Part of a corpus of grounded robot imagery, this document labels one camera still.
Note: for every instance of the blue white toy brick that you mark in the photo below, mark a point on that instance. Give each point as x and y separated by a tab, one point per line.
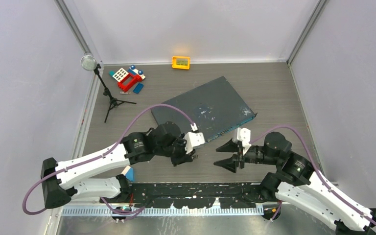
135	71

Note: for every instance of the small blue toy brick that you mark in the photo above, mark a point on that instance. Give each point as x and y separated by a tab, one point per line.
138	88

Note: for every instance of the dark grey network switch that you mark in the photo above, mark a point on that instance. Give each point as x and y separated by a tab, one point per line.
215	107

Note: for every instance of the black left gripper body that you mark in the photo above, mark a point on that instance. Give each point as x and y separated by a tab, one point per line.
178	152

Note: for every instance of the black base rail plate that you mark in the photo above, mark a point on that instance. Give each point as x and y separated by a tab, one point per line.
196	195

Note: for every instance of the red toy brick frame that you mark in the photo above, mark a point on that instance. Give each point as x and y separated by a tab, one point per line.
128	81

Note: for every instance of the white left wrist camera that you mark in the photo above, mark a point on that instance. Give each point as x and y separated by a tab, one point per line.
194	139

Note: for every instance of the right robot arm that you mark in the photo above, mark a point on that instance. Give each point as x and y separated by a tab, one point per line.
297	182

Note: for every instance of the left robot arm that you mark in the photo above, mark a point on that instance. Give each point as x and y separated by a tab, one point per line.
75	179

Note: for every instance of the blue white wedge block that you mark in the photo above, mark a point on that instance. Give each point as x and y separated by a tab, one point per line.
128	172

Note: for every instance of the white window toy brick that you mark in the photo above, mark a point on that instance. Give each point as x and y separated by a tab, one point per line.
120	74

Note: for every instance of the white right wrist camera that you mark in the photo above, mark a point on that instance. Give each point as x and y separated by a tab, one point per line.
242	138

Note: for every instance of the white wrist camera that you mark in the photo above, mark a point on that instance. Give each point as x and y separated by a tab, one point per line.
194	139
242	138

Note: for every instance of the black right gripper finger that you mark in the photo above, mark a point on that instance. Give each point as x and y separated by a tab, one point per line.
229	147
230	164

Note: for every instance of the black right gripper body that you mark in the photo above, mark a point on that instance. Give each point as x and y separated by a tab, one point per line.
240	156

